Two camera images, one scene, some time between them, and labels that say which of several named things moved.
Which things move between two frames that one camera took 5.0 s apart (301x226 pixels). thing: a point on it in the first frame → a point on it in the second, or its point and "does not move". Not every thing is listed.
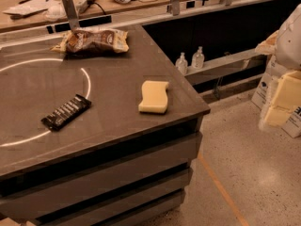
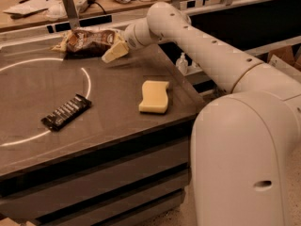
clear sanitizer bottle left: [182, 64] does not move
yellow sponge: [154, 97] does not move
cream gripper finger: [277, 115] → [136, 36]
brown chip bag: [93, 41] does not move
